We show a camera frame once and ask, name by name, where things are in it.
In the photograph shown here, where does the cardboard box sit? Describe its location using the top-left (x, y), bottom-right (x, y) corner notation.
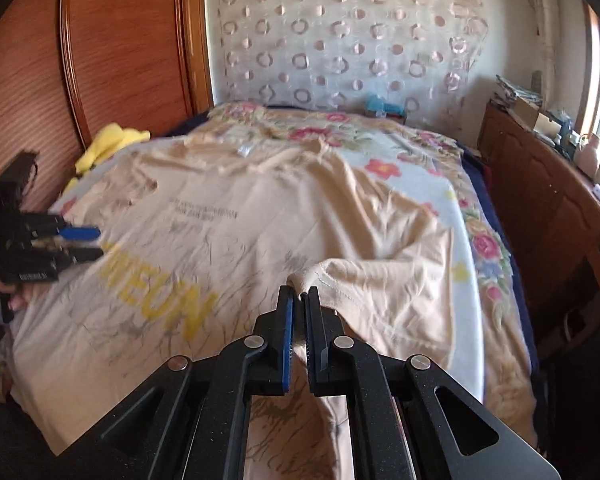
top-left (512, 97), bottom-right (561, 136)

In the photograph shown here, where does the beige printed t-shirt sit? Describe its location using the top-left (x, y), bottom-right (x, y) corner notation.
top-left (10, 140), bottom-right (456, 480)

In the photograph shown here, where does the circle patterned sheer curtain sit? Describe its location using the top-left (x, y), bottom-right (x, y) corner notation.
top-left (202, 0), bottom-right (521, 131)

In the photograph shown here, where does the wooden desk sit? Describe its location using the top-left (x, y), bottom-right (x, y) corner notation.
top-left (477, 100), bottom-right (600, 356)

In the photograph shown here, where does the wooden headboard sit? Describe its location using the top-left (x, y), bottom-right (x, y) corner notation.
top-left (0, 0), bottom-right (216, 241)

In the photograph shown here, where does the blue box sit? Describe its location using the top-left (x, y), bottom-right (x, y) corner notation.
top-left (364, 94), bottom-right (408, 123)

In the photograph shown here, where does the yellow plush toy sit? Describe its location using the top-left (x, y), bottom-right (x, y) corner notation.
top-left (62, 122), bottom-right (151, 196)

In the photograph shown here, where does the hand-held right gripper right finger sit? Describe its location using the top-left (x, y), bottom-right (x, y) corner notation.
top-left (302, 287), bottom-right (561, 480)

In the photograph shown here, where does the person's left hand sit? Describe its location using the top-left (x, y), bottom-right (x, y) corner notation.
top-left (0, 277), bottom-right (37, 312)

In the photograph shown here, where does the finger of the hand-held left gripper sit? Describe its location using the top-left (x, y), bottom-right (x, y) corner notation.
top-left (30, 244), bottom-right (106, 267)
top-left (30, 214), bottom-right (102, 242)

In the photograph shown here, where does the pale pink jar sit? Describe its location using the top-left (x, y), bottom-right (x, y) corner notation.
top-left (575, 132), bottom-right (600, 176)

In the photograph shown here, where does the stack of papers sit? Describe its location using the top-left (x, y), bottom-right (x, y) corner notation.
top-left (495, 75), bottom-right (543, 108)

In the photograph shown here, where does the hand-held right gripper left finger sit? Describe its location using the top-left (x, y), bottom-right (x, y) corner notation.
top-left (55, 285), bottom-right (296, 480)

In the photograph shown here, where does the floral blanket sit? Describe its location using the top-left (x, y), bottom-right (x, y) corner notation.
top-left (0, 102), bottom-right (538, 461)

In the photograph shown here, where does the beige window curtain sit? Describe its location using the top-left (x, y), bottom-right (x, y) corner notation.
top-left (515, 0), bottom-right (586, 116)

